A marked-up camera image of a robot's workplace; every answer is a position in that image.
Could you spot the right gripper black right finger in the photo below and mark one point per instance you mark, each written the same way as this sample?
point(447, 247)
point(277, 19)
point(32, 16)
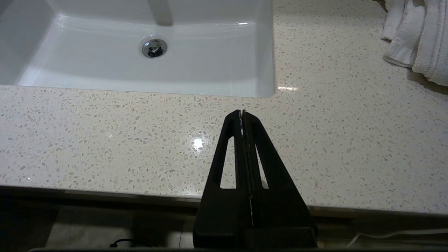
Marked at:
point(280, 210)

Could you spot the white ceramic sink basin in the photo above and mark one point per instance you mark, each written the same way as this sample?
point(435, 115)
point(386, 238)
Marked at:
point(105, 63)

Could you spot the chrome sink drain stopper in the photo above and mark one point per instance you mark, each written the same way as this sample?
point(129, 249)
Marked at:
point(154, 48)

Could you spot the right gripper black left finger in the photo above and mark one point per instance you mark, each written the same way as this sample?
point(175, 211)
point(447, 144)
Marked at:
point(217, 210)

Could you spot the crumpled white towel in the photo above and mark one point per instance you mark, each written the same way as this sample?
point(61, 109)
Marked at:
point(420, 35)

